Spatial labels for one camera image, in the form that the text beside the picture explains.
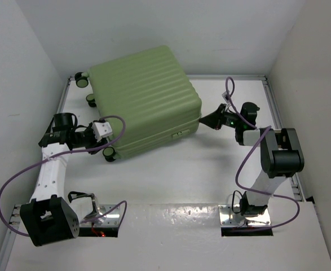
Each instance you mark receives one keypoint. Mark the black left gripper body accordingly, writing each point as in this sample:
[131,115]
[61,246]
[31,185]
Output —
[86,139]

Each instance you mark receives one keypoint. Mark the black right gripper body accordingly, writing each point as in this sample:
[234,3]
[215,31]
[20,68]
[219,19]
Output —
[229,119]

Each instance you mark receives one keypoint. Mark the light green suitcase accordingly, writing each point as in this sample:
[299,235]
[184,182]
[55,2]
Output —
[146,95]

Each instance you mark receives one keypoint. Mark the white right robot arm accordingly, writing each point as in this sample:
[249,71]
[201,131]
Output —
[254,200]

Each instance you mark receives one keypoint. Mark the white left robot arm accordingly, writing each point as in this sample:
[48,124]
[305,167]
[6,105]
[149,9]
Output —
[51,215]

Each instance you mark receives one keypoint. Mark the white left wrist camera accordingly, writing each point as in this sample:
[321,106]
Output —
[101,130]

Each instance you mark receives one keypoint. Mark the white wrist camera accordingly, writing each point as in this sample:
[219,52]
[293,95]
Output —
[101,130]
[226,96]

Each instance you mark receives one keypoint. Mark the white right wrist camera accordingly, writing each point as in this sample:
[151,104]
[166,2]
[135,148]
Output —
[226,96]

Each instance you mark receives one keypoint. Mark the right aluminium table rail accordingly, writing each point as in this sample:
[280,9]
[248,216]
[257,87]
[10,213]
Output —
[290,160]

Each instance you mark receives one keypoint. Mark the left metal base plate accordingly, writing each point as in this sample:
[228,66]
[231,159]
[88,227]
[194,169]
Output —
[111,220]

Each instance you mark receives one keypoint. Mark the metal base plate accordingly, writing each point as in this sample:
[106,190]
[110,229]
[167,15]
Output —
[111,220]
[229,218]

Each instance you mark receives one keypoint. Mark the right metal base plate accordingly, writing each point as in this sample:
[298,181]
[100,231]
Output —
[229,218]

